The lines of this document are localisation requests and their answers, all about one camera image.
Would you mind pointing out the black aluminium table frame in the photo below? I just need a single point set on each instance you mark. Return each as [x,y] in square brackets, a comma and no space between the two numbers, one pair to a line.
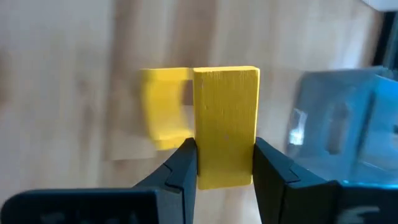
[381,40]

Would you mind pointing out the yellow rectangular wooden block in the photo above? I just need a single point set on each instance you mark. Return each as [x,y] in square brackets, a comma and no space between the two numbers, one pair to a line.
[225,124]

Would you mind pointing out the dark grey plastic bin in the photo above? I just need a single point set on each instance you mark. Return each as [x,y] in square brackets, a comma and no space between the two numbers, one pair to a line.
[367,124]

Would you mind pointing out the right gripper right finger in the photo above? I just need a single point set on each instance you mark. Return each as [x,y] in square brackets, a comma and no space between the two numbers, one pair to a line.
[311,202]

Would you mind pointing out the yellow wooden arch block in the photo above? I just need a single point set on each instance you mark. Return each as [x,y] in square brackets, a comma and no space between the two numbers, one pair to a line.
[161,102]

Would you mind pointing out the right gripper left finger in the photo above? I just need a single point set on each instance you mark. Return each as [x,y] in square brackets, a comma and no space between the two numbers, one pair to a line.
[109,205]

